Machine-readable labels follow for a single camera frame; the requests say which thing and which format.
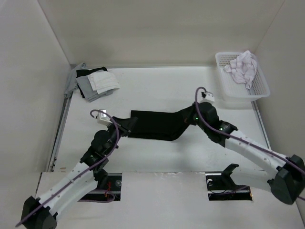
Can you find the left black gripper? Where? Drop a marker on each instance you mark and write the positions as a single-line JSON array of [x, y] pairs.
[[128, 123]]

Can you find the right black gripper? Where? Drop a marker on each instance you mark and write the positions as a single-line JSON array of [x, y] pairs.
[[194, 108]]

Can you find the black tank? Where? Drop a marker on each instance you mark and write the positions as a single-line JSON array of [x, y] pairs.
[[85, 72], [160, 125]]

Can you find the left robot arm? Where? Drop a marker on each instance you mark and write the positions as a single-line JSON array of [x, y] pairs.
[[45, 211]]

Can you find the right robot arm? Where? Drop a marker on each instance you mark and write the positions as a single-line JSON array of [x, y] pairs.
[[286, 175]]

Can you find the folded white tank top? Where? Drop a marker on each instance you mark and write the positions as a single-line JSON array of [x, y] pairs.
[[102, 82]]

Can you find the white crumpled tank top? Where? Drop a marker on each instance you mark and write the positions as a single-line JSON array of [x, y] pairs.
[[243, 69]]

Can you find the folded grey tank top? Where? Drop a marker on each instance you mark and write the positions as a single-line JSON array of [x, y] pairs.
[[87, 92]]

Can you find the folded black tank top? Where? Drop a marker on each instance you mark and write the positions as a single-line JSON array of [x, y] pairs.
[[85, 72]]

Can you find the white plastic basket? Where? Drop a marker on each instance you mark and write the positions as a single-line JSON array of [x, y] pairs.
[[234, 92]]

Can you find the grey cloth at corner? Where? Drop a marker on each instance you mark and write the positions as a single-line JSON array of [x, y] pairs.
[[71, 83]]

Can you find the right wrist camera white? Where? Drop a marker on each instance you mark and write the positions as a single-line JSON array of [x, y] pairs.
[[207, 96]]

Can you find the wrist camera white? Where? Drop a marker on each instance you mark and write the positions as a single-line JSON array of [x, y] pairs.
[[207, 96], [102, 118]]

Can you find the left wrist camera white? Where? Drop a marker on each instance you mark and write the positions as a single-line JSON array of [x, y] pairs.
[[102, 118]]

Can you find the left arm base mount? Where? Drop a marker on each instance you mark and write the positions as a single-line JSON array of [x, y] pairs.
[[107, 190]]

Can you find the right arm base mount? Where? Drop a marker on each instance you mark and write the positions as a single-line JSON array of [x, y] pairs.
[[222, 188]]

